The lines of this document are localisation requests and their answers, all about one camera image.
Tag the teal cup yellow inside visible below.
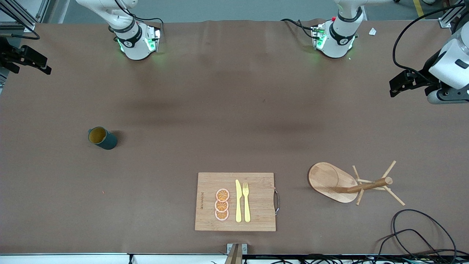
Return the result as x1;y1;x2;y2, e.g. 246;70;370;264
88;126;118;150

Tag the aluminium post with bracket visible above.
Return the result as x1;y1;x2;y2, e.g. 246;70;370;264
224;243;248;264

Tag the wooden cup rack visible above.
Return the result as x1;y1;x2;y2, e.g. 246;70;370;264
308;160;406;206

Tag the brown table cover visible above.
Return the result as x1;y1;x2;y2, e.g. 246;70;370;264
0;18;469;255

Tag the black right base cable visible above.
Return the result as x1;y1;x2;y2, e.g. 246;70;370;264
114;0;164;37

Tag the yellow plastic fork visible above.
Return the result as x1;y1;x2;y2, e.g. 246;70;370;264
242;182;251;223

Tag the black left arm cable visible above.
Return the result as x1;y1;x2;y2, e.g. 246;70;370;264
392;3;469;79

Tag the black base cable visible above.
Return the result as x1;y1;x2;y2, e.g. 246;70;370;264
114;0;164;37
280;18;319;39

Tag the wooden cutting board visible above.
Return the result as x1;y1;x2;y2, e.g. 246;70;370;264
195;172;280;232

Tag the yellow plastic knife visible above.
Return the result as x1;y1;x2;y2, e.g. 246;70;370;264
235;179;243;223

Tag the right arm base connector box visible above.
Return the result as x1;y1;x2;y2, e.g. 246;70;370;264
145;25;162;52

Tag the black looped cable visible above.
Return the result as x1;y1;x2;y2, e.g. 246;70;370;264
374;229;455;264
392;209;458;264

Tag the black left base cable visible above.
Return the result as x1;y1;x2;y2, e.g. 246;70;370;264
280;18;319;39

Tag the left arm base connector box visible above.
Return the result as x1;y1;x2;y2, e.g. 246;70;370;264
311;24;327;50

